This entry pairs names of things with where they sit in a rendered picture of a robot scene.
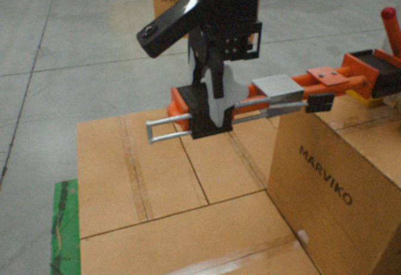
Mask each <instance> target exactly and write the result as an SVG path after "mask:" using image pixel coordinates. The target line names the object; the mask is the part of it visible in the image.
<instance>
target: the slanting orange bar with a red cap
mask: <svg viewBox="0 0 401 275"><path fill-rule="evenodd" d="M380 16H381V18H382V21H383V24H384V28H385V32H386V34H387V36H388V41H389V43H390V47H391V51H392V53H393V56H395V57H397V58H399V59H401V32H400V28H399V23H398V20H397V16H396V10H395V8H393V7H385V8H384V9H382V11H381V15H380Z"/></svg>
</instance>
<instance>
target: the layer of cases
mask: <svg viewBox="0 0 401 275"><path fill-rule="evenodd" d="M163 118H168V115H167V109H166V107H164V108H160V109H153V110H146V111H142V112H139V113H132V114H128V115H121V116H115V117H111V118H104V119H97V120H91V121H86V122H83V123H77V124H76V152H78V195H79V238H80V245H81V275H324V274H323V272H322V271H321V269H320V268H319V266H318V265H317V263H316V261H315V260H314V259H313V257H312V256H311V255H310V253H309V251H307V249H306V247H305V246H304V245H303V243H302V242H301V240H300V239H299V238H298V236H297V235H296V232H295V231H294V230H293V228H291V226H290V225H289V224H288V222H287V220H286V219H285V217H284V216H283V215H282V213H281V211H280V210H279V209H278V208H277V206H276V205H275V203H274V202H273V201H272V199H271V197H270V196H269V194H268V193H267V186H268V181H269V175H270V168H271V164H272V156H273V149H274V145H275V141H276V134H277V127H278V123H279V116H276V117H272V118H267V119H266V118H260V119H255V120H249V121H247V122H244V123H239V124H235V125H232V127H233V130H232V131H229V132H227V133H223V134H218V135H213V136H209V137H205V138H199V139H196V140H193V139H192V138H191V136H190V135H187V136H182V137H177V138H172V139H169V140H163V141H161V142H157V143H153V144H152V145H150V144H148V137H147V128H146V121H147V120H150V121H151V120H158V119H163Z"/></svg>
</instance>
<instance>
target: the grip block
mask: <svg viewBox="0 0 401 275"><path fill-rule="evenodd" d="M372 53H373V50H372V49H368V50H361V51H355V52H348V53H345V54H344V58H343V63H342V65H341V67H350V68H351V70H352V75H351V76H349V77H347V78H353V77H354V76H359V75H364V76H365V77H366V78H367V80H368V83H367V85H366V86H363V87H360V88H357V89H353V91H354V92H356V93H357V94H359V95H360V96H362V97H363V98H365V99H369V98H370V96H371V98H373V99H375V98H380V97H385V96H388V95H393V94H398V93H401V59H399V58H397V57H395V56H393V55H391V54H389V53H387V52H385V51H382V50H381V49H379V48H375V50H374V54H372ZM347 78H346V79H347ZM371 93H372V95H371Z"/></svg>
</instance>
